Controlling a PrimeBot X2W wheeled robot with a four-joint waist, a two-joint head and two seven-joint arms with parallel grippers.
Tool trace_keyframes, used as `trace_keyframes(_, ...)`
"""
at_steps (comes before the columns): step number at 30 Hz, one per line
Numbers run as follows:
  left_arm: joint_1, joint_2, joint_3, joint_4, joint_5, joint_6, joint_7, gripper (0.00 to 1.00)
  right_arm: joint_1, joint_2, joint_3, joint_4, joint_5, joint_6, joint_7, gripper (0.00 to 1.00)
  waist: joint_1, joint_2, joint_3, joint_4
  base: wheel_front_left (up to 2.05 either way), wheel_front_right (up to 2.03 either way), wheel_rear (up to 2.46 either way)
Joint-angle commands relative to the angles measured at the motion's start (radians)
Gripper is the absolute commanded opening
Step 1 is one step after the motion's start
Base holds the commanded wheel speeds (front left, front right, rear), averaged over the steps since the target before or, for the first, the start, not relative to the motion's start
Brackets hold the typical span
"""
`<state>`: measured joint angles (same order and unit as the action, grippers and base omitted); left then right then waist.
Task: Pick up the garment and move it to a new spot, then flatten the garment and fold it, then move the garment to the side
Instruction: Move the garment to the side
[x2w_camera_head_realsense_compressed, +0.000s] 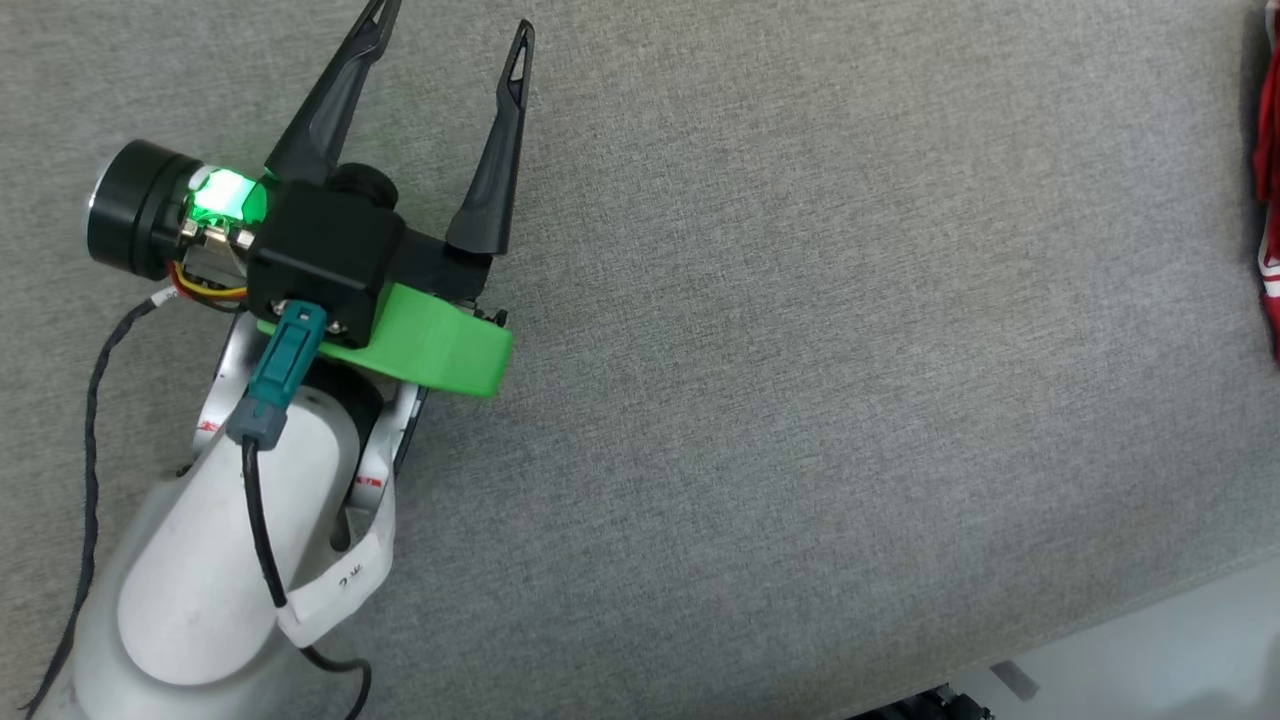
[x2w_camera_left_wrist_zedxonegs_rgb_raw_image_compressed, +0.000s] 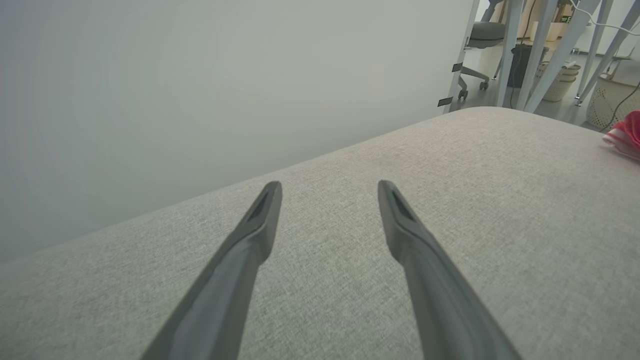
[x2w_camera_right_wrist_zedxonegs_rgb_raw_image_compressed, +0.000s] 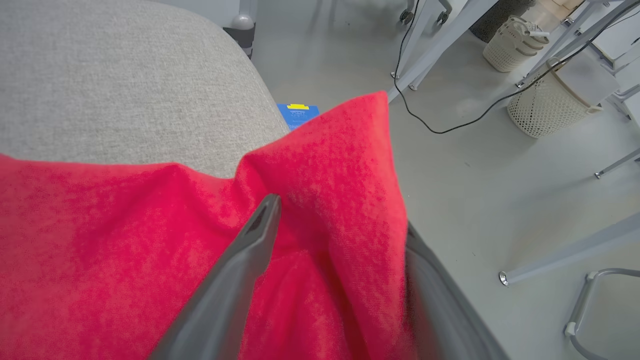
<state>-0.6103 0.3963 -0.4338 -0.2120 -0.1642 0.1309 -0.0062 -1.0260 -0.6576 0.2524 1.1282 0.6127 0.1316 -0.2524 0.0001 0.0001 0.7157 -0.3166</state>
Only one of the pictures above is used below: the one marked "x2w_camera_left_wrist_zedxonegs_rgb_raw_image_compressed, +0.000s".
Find stacked white baskets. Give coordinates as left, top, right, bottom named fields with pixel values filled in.
left=536, top=61, right=582, bottom=103

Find frame leg with black tabs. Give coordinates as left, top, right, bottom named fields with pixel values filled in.
left=437, top=0, right=482, bottom=115

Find white perforated laundry basket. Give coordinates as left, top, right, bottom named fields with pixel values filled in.
left=585, top=72, right=640, bottom=130

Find black floor cable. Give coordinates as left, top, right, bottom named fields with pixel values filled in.
left=599, top=82, right=640, bottom=134

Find grey office chair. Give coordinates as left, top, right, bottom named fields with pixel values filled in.
left=457, top=0, right=507, bottom=101

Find red and white garment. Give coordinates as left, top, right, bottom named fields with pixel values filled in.
left=601, top=110, right=640, bottom=162

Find grey fabric sofa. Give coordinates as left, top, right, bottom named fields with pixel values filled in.
left=0, top=106, right=640, bottom=360

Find black waste bin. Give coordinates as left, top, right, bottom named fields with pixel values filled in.
left=507, top=44, right=550, bottom=90

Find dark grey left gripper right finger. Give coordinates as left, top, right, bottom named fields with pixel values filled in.
left=377, top=180, right=523, bottom=360

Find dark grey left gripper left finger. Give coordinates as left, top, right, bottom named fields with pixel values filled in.
left=140, top=181, right=283, bottom=360

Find white metal frame leg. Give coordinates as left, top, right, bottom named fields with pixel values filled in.
left=574, top=0, right=615, bottom=107
left=575, top=0, right=640, bottom=103
left=514, top=0, right=560, bottom=112
left=522, top=0, right=603, bottom=115
left=495, top=0, right=525, bottom=108

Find white hanging cable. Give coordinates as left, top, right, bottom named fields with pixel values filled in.
left=570, top=0, right=640, bottom=37

